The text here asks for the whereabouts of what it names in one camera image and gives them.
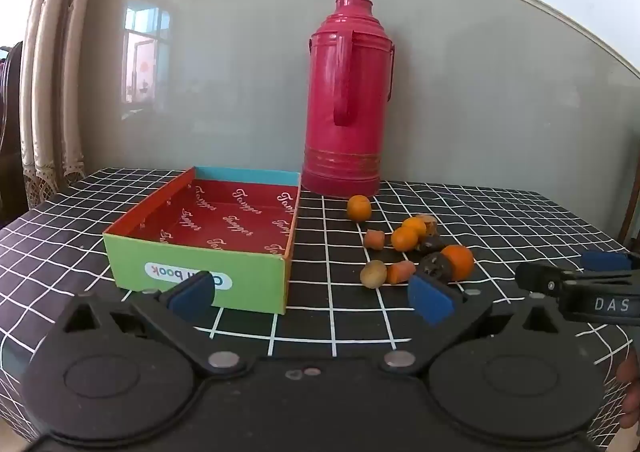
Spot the long carrot piece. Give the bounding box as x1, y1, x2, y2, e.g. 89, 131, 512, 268
386, 260, 417, 284

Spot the brown kiwi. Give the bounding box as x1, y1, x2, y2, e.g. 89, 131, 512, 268
360, 260, 388, 289

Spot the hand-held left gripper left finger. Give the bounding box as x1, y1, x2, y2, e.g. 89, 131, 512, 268
62, 271, 251, 379

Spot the dark wooden chair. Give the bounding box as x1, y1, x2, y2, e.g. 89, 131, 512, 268
0, 40, 28, 228

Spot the large dark fruit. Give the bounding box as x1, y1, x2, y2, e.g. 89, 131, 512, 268
417, 252, 453, 283

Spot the small dark fruit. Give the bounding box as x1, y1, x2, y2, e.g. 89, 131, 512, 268
415, 235, 446, 255

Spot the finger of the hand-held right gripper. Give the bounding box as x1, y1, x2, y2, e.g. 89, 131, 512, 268
516, 262, 640, 295
580, 251, 640, 272

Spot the person's right hand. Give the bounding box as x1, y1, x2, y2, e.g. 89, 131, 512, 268
615, 357, 640, 429

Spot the colourful cardboard box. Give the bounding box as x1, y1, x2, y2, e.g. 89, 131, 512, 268
102, 165, 302, 315

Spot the black checkered tablecloth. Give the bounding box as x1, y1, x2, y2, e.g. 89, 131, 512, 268
0, 167, 640, 452

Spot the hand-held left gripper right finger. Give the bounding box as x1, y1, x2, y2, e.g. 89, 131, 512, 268
380, 276, 582, 378

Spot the red thermos flask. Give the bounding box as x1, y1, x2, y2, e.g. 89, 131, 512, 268
301, 0, 396, 198

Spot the large orange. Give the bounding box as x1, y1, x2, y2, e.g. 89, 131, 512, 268
440, 245, 475, 281

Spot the beige lace curtain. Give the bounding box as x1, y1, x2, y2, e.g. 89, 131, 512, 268
20, 0, 101, 208

